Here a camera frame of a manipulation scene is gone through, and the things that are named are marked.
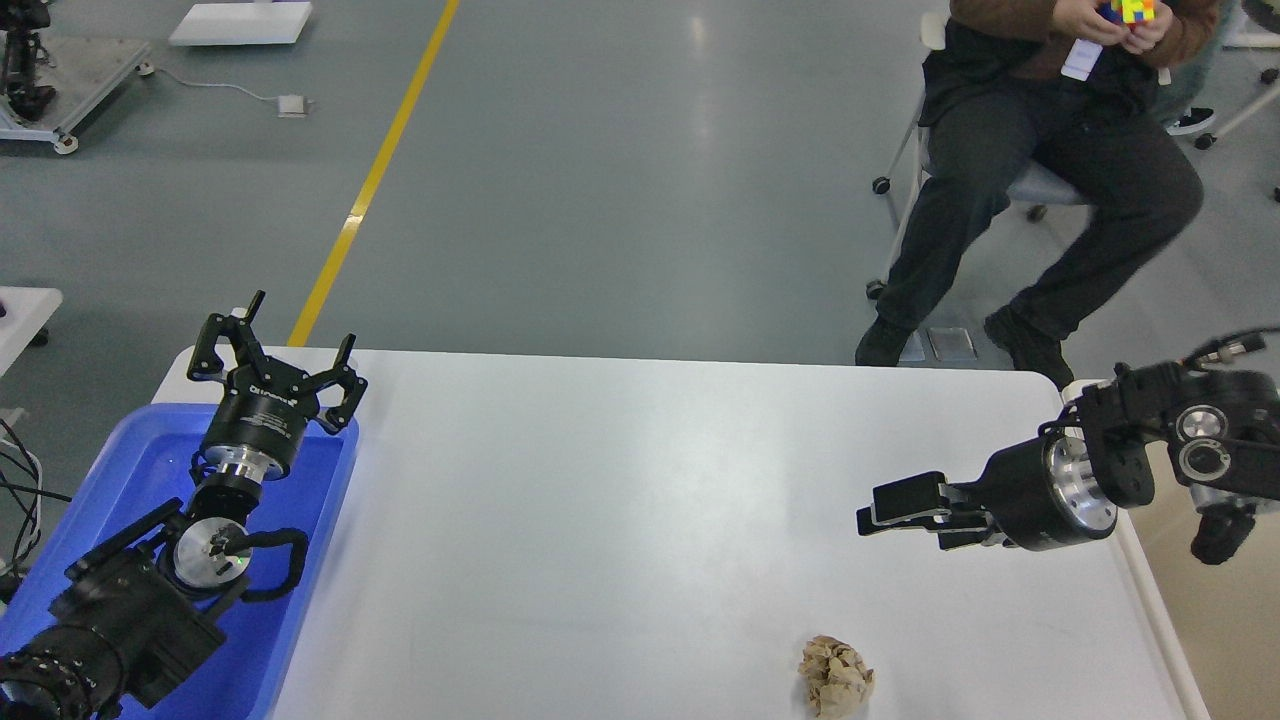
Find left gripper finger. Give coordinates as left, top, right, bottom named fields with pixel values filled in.
left=186, top=290, right=268, bottom=383
left=305, top=334, right=369, bottom=437

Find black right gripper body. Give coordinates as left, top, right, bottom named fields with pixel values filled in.
left=966, top=434, right=1117, bottom=552

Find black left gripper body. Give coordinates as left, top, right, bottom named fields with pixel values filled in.
left=200, top=364, right=317, bottom=480

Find brown paper ball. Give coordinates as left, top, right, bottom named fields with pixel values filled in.
left=797, top=635, right=876, bottom=719

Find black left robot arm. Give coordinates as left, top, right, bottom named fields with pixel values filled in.
left=3, top=292, right=369, bottom=719

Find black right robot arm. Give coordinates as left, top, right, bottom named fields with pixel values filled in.
left=856, top=325, right=1279, bottom=565

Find blue plastic bin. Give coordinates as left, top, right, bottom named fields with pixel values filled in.
left=0, top=402, right=358, bottom=720

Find metal floor plate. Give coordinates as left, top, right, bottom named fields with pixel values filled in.
left=925, top=327, right=978, bottom=364

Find white side table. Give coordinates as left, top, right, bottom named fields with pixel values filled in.
left=1, top=286, right=64, bottom=375

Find beige plastic bin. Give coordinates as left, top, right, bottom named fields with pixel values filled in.
left=1116, top=439, right=1279, bottom=719

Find white floor power box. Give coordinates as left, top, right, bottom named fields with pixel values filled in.
left=275, top=94, right=308, bottom=119

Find white office chair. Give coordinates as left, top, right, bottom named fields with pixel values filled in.
left=867, top=10, right=1171, bottom=299

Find metal wheeled platform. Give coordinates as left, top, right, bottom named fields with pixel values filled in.
left=1, top=1, right=154, bottom=155

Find white flat board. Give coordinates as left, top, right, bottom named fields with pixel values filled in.
left=168, top=1, right=314, bottom=47

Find seated person in black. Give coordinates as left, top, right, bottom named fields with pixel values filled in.
left=855, top=1, right=1222, bottom=388

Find colourful puzzle cube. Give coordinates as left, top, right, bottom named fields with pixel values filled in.
left=1100, top=0, right=1156, bottom=27

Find white chair base right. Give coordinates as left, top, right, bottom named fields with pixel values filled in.
left=1164, top=0, right=1280, bottom=201

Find black cables at left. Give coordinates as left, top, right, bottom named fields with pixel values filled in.
left=0, top=410, right=70, bottom=601

